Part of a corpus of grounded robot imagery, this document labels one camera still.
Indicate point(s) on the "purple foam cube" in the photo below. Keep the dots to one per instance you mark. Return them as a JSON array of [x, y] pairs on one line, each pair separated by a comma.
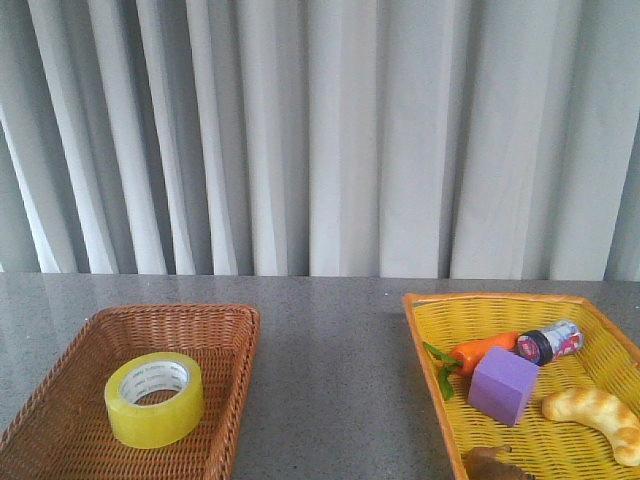
[[502, 385]]

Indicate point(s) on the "yellow-green tape roll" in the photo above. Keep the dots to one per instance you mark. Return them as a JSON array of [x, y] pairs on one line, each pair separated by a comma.
[[155, 400]]

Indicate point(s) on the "orange toy carrot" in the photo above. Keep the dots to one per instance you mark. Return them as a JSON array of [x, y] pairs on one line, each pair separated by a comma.
[[464, 358]]

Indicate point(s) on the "toy croissant bread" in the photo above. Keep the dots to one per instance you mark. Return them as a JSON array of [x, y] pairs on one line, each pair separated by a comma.
[[601, 411]]

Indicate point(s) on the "small black-capped jar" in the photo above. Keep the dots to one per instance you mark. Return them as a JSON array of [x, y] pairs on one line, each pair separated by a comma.
[[544, 345]]

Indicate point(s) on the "grey pleated curtain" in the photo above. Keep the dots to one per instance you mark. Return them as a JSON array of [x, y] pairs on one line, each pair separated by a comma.
[[408, 139]]

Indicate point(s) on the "yellow woven basket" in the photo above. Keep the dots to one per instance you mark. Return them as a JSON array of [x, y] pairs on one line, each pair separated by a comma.
[[608, 361]]

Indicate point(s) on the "brown wicker basket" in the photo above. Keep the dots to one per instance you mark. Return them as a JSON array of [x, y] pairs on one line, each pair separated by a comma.
[[63, 432]]

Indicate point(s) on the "brown toy animal figure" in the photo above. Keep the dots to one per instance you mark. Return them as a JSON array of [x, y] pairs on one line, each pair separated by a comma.
[[482, 463]]

